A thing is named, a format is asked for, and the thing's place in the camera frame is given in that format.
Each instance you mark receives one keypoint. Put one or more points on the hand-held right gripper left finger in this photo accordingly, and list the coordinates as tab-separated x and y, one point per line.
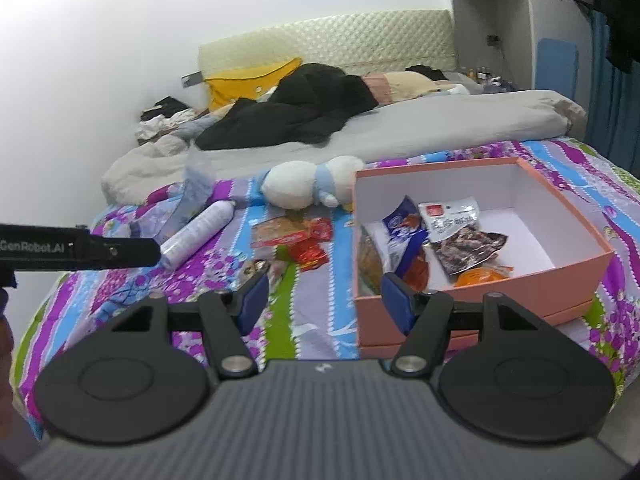
252	302

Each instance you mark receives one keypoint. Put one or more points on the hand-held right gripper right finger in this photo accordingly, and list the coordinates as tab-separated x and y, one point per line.
397	305

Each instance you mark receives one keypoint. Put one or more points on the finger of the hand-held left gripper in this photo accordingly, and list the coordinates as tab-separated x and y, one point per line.
125	251

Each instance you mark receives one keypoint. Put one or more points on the clear bread snack packet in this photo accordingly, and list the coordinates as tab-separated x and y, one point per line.
255	269

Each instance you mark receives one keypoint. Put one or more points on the brown snack packet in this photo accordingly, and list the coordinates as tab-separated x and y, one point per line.
375	260

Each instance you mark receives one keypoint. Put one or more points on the shiny red snack packet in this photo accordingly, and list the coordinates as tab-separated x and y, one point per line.
307	255

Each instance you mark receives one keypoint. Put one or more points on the red orange windowed snack packet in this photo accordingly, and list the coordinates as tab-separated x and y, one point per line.
285	232

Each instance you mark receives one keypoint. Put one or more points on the blue and white snack packet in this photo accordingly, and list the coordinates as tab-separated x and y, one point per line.
400	225

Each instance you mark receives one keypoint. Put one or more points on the dark meat snack packet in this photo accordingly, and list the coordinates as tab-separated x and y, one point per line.
465	240

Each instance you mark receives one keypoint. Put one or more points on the pink cardboard box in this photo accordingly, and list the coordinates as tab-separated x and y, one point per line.
550	200

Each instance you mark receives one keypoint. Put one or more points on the floral striped bed sheet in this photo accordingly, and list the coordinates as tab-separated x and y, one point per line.
310	310

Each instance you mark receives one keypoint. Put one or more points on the white spray bottle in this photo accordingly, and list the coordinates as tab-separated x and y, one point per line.
197	232

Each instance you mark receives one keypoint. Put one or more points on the clear plastic bag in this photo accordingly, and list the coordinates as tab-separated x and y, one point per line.
192	185

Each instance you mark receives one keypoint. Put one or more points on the white and blue plush toy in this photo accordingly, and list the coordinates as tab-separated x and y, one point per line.
300	182

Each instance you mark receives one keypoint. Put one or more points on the pile of clothes on nightstand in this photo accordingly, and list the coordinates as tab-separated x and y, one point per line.
162	117

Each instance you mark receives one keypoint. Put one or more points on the light blue clothing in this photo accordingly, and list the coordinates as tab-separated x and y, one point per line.
197	127

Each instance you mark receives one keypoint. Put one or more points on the grey duvet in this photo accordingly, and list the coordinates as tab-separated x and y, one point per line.
425	125

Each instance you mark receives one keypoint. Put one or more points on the yellow pillow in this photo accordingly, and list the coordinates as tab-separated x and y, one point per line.
235	87

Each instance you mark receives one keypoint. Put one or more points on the black clothing heap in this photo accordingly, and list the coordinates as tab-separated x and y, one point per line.
300	105

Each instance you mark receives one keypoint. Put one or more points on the beige and pink clothing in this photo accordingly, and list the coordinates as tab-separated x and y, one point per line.
400	85

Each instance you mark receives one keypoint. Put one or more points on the group of small bottles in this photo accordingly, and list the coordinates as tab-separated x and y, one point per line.
480	75

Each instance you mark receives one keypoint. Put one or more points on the cream quilted headboard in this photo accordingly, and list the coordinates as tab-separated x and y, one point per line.
350	35

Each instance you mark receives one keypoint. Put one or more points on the blue padded board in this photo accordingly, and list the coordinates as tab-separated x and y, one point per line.
556	67

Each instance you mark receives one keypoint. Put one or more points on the blue curtain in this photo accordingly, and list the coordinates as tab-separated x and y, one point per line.
610	110

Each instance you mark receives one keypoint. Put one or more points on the grey cabinet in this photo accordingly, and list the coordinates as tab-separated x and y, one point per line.
510	10

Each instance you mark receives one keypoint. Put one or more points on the black hanging coat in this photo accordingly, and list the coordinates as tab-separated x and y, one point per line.
610	5

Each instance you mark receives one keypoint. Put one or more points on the grey wall switch plate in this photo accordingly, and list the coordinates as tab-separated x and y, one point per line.
191	80

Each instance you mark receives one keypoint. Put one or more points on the wall socket with plug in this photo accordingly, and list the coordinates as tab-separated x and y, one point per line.
494	41

